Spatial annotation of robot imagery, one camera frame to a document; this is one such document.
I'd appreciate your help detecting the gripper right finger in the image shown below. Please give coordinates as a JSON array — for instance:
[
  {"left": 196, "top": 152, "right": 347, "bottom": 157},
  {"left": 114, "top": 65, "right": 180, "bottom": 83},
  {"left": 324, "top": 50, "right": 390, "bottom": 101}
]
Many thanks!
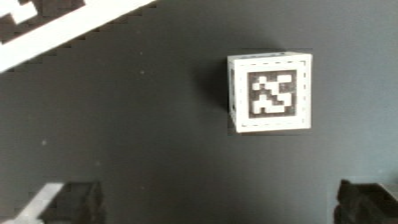
[{"left": 333, "top": 179, "right": 398, "bottom": 224}]

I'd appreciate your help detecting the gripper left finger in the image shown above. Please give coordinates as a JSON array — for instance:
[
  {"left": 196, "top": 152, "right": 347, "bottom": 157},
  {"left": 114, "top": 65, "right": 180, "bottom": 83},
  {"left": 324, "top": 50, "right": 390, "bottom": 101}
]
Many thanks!
[{"left": 11, "top": 181, "right": 107, "bottom": 224}]

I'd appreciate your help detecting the white marker sheet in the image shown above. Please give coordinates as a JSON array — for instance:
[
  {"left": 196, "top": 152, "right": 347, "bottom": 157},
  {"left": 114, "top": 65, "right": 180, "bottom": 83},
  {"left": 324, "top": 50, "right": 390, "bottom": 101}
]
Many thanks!
[{"left": 0, "top": 0, "right": 157, "bottom": 74}]

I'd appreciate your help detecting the white tagged cube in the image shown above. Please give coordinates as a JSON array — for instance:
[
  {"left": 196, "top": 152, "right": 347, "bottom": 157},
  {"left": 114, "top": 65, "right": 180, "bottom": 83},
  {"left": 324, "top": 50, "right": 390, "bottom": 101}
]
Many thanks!
[{"left": 228, "top": 52, "right": 313, "bottom": 133}]

